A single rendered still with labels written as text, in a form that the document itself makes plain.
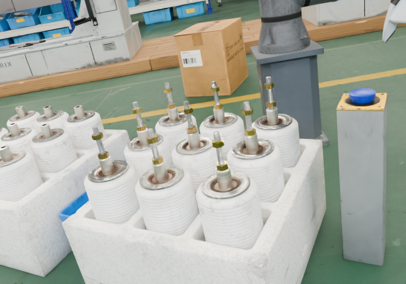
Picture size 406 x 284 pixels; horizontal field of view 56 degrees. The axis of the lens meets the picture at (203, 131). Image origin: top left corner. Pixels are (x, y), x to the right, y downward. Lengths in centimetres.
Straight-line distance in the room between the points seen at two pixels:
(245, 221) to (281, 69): 63
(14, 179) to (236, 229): 52
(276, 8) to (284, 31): 7
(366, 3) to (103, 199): 232
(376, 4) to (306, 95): 168
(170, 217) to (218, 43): 120
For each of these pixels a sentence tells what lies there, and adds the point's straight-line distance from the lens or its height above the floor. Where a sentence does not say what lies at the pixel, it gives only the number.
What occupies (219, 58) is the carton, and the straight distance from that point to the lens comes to 175.
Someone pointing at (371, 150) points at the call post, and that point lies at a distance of 68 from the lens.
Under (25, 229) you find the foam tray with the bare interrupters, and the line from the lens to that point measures 90.
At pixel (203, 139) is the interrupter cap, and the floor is 25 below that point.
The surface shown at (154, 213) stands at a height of 21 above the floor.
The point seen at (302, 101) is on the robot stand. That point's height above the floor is 15.
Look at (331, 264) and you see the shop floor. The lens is 81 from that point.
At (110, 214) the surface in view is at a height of 19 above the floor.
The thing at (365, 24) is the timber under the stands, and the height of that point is 6.
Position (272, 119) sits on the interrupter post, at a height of 26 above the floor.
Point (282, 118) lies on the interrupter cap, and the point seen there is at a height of 25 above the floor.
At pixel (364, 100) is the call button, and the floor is 32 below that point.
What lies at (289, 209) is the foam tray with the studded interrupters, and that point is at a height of 18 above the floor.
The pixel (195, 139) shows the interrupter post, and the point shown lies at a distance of 72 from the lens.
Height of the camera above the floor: 56
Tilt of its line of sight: 23 degrees down
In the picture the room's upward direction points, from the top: 11 degrees counter-clockwise
